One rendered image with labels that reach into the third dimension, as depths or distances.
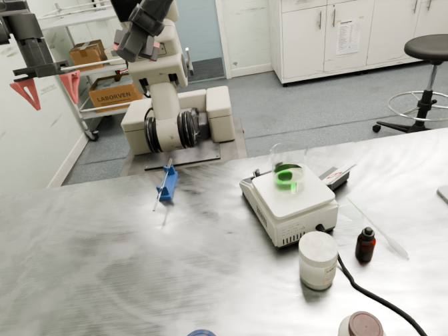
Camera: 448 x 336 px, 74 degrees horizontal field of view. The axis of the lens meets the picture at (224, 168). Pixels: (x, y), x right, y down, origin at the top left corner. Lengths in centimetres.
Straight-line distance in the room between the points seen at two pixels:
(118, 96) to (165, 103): 143
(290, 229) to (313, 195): 7
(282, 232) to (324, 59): 269
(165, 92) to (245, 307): 101
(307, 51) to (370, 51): 61
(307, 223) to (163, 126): 90
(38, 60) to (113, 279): 51
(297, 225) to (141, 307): 31
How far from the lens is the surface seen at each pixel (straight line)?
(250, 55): 356
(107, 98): 278
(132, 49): 92
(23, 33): 82
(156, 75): 133
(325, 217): 58
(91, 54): 271
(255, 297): 54
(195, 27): 345
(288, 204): 54
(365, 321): 42
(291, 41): 299
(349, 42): 318
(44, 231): 83
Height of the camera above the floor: 122
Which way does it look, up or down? 36 degrees down
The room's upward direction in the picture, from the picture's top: 11 degrees counter-clockwise
